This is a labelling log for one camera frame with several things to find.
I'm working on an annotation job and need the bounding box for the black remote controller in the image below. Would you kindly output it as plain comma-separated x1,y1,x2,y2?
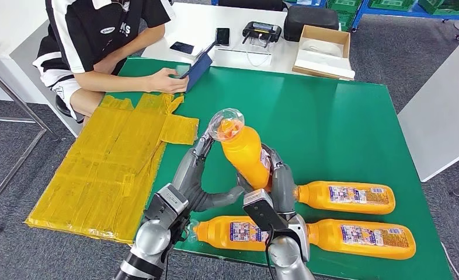
242,21,283,48

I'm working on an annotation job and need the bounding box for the person's right hand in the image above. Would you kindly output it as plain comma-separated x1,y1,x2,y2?
148,67,190,95

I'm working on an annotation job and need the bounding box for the dark blue smartphone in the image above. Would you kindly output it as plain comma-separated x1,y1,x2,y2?
169,41,195,55

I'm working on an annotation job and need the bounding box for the white desk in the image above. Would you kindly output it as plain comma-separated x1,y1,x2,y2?
0,0,84,139
140,2,356,77

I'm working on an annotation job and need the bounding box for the person's left hand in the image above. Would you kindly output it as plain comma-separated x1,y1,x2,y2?
93,55,116,74

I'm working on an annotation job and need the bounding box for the green table mat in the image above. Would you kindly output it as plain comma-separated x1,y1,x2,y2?
105,57,454,280

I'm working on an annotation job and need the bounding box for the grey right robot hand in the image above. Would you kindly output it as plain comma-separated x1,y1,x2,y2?
236,143,297,223

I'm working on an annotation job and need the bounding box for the yellow taped cardboard sheet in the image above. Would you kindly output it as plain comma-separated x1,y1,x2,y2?
24,92,200,245

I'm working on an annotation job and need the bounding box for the white coiled cable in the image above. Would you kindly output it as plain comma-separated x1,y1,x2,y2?
301,38,342,58

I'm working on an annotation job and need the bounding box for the large white table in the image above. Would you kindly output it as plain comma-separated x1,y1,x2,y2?
397,29,459,183

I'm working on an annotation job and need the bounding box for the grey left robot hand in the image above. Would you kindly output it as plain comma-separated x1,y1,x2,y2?
171,130,246,214

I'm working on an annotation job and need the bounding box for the black carry case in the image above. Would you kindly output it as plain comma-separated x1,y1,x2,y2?
283,5,340,43

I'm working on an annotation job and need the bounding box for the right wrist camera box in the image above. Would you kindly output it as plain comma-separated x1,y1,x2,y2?
243,188,289,233

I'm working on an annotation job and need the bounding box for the white foam sheet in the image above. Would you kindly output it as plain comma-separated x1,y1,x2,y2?
294,49,356,79

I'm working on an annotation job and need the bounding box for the brown cardboard box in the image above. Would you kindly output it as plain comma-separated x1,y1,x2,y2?
291,24,356,81

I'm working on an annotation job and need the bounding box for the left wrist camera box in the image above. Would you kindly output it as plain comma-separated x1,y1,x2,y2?
142,183,190,236

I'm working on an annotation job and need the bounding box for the metal table frame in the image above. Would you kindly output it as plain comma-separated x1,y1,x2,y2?
0,40,59,235

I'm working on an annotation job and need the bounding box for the orange detergent bottle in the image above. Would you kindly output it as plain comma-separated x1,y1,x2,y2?
293,180,396,216
207,108,272,190
306,218,417,260
187,215,271,253

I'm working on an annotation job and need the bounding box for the person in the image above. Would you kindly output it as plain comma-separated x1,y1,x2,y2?
33,0,190,124

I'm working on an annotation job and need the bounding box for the black stool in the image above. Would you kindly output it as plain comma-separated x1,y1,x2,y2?
54,95,84,124

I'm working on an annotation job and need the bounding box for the black chair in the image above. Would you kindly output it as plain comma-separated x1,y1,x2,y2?
218,0,284,12

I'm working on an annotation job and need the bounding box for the tablet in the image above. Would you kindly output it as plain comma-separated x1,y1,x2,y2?
171,40,220,93

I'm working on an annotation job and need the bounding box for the green plastic crate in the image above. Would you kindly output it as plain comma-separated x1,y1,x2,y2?
419,0,459,15
368,0,416,11
336,10,356,33
326,0,364,13

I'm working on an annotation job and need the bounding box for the black smartphone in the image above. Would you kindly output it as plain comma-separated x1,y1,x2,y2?
215,27,231,47

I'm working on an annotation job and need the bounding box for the white charging cable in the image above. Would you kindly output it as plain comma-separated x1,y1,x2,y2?
246,33,273,68

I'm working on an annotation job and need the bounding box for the clear acrylic stand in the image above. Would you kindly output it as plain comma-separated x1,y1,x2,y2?
213,48,273,71

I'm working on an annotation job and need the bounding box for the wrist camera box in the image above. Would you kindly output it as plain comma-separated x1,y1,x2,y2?
142,183,190,236
243,188,289,233

